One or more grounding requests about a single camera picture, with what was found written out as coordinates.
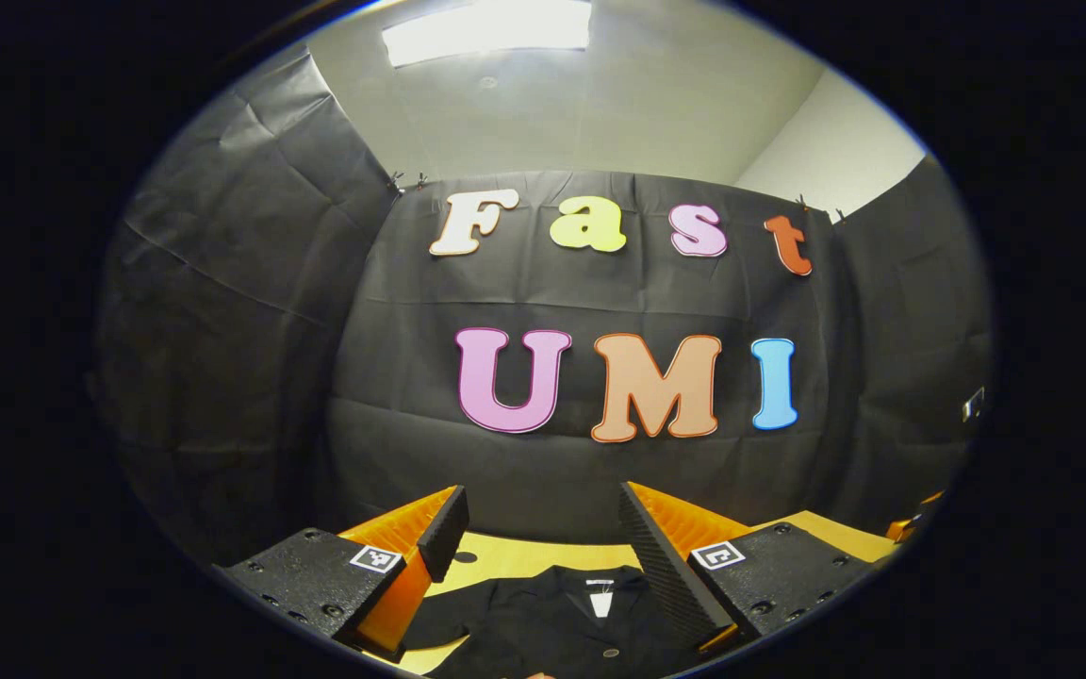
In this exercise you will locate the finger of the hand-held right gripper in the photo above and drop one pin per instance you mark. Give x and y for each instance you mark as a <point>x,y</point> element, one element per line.
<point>911,524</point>

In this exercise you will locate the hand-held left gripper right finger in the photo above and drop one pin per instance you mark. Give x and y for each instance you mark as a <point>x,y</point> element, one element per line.
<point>661,566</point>

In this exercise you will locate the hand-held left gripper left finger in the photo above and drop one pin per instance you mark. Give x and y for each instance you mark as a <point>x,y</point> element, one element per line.
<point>444,533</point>

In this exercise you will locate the black button shirt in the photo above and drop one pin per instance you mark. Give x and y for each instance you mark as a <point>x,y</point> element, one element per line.
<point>543,622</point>

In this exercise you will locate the black backdrop cloth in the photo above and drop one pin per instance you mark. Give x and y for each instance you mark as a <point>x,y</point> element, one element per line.
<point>543,471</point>

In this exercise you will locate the ceiling light panel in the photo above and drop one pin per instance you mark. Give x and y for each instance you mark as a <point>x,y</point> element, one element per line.
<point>486,30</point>

